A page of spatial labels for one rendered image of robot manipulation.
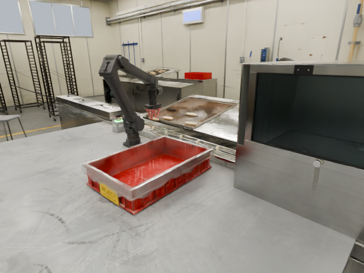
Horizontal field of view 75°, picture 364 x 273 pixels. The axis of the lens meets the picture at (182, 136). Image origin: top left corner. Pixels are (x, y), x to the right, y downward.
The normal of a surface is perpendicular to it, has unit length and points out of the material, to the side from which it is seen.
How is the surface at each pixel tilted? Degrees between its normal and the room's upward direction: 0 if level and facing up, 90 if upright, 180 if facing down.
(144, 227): 0
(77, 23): 90
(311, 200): 90
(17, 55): 90
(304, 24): 90
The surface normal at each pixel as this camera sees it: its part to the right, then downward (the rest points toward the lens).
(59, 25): 0.70, 0.22
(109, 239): -0.01, -0.95
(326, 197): -0.71, 0.22
